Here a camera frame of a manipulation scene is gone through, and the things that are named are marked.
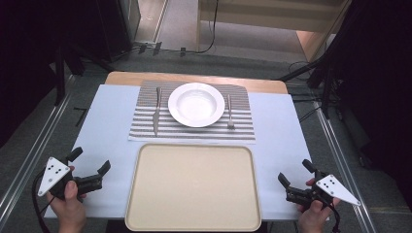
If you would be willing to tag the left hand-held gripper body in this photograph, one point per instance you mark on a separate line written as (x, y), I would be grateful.
(53, 174)

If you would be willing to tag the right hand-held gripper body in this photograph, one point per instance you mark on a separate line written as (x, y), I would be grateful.
(333, 187)

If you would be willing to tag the silver table knife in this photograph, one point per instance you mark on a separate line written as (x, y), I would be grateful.
(157, 113)

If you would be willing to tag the silver fork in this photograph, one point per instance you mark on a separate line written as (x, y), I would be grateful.
(229, 110)

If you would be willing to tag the beige plastic tray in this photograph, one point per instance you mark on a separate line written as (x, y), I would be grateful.
(194, 187)

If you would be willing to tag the white plate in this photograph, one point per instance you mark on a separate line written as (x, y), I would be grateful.
(196, 105)

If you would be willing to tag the person's right hand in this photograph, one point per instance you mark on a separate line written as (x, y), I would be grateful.
(312, 218)

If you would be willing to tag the person's left hand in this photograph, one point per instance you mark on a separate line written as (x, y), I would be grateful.
(69, 213)

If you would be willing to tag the white table cover sheet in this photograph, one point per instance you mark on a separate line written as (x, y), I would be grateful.
(107, 123)

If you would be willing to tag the striped placemat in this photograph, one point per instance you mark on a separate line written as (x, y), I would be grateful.
(145, 126)

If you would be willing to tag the black metal stand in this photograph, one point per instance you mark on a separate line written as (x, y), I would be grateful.
(60, 81)
(326, 97)

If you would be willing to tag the wooden table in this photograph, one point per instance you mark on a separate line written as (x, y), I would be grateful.
(129, 78)

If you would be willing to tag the black curtain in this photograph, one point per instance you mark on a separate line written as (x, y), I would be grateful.
(382, 81)
(26, 48)

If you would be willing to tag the black cabinet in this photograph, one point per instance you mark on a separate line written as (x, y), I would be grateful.
(113, 29)

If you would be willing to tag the light wooden furniture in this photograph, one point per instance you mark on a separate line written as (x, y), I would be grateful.
(259, 16)

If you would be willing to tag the metal floor rail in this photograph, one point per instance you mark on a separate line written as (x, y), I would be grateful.
(48, 124)
(340, 161)

